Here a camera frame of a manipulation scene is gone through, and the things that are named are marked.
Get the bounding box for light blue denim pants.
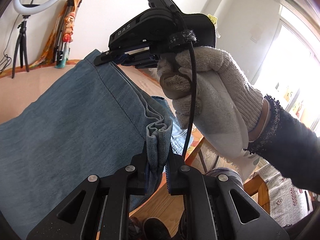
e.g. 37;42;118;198
1;50;186;239

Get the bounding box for black ring light cable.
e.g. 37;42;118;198
0;0;36;75

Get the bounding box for wooden chair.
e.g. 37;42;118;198
244;174;270;214

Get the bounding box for white printed cloth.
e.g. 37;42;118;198
195;134;313;228

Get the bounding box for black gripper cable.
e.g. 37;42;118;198
162;0;198;160

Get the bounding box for right forearm dark sleeve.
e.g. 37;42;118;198
248;95;320;194

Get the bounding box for right hand white glove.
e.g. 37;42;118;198
157;47;263;159

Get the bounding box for orange floral scarf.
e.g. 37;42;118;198
30;0;82;69

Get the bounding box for grey folded tripod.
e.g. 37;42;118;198
52;0;77;65

